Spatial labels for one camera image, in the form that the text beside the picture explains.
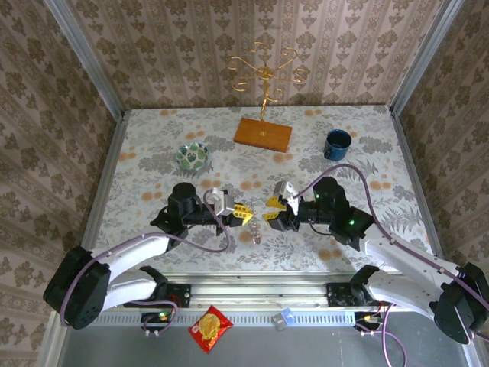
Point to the small black controller board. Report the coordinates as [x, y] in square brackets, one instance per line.
[158, 316]
[366, 318]

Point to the dark blue mug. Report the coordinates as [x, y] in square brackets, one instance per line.
[338, 145]

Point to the aluminium frame post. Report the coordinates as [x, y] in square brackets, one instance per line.
[88, 61]
[424, 57]

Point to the green leaf pattern bowl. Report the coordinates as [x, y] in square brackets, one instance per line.
[193, 156]

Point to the small grey blue packet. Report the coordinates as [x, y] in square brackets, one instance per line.
[282, 319]

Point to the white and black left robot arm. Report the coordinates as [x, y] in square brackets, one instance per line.
[130, 248]

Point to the aluminium mounting rail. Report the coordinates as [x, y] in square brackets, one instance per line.
[252, 292]

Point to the red snack packet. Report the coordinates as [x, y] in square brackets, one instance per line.
[210, 327]

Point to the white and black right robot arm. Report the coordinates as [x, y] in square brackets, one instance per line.
[405, 260]

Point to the aluminium table side rail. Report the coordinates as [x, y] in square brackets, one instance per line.
[111, 160]
[410, 160]

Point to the gold jewelry stand wooden base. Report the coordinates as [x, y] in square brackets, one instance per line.
[263, 134]

